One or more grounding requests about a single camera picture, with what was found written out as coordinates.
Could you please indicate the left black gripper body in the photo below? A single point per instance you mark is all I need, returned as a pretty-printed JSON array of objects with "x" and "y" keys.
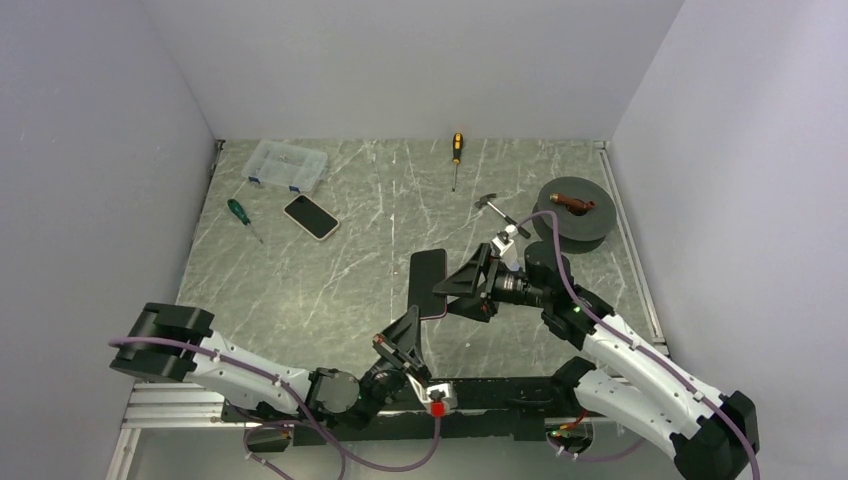
[{"x": 389, "y": 374}]

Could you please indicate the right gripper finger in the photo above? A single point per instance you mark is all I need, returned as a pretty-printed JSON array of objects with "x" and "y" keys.
[
  {"x": 477, "y": 309},
  {"x": 465, "y": 282}
]

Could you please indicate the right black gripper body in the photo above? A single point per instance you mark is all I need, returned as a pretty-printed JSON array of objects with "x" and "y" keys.
[{"x": 511, "y": 286}]

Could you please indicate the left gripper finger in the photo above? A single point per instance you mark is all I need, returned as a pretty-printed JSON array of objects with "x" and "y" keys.
[
  {"x": 424, "y": 358},
  {"x": 400, "y": 341}
]

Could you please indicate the purple phone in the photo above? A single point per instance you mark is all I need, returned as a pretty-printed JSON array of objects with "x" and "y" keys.
[{"x": 426, "y": 269}]

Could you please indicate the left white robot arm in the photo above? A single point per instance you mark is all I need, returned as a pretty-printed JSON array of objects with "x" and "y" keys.
[{"x": 175, "y": 344}]

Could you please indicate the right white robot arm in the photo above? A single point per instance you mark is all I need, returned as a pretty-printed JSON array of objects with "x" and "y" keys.
[{"x": 706, "y": 433}]

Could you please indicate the brown red tool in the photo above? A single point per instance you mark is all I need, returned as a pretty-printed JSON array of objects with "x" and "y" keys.
[{"x": 573, "y": 205}]

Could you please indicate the black filament spool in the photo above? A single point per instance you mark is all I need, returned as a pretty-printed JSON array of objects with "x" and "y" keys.
[{"x": 578, "y": 234}]

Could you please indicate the orange black screwdriver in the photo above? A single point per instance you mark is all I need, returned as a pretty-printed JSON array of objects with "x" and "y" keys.
[{"x": 457, "y": 148}]

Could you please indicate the clear plastic screw box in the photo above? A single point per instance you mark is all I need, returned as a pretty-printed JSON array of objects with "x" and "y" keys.
[{"x": 291, "y": 167}]

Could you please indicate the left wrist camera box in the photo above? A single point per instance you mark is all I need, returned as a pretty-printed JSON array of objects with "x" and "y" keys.
[{"x": 438, "y": 400}]

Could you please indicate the black base frame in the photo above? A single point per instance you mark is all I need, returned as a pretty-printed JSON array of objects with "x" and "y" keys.
[{"x": 521, "y": 408}]

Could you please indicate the small black handled hammer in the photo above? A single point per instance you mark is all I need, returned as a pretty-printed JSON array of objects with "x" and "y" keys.
[{"x": 487, "y": 201}]

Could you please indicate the green handled screwdriver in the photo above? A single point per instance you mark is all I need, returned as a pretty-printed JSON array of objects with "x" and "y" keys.
[{"x": 240, "y": 213}]

